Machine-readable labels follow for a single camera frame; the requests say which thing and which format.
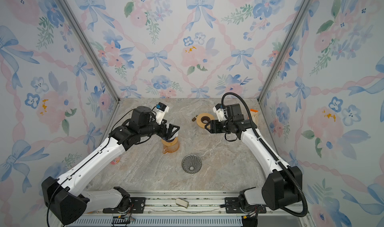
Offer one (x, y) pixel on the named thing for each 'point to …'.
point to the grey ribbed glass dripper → (191, 163)
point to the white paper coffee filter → (175, 135)
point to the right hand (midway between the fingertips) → (209, 125)
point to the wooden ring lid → (203, 119)
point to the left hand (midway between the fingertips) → (173, 123)
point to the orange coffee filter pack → (254, 115)
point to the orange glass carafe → (171, 146)
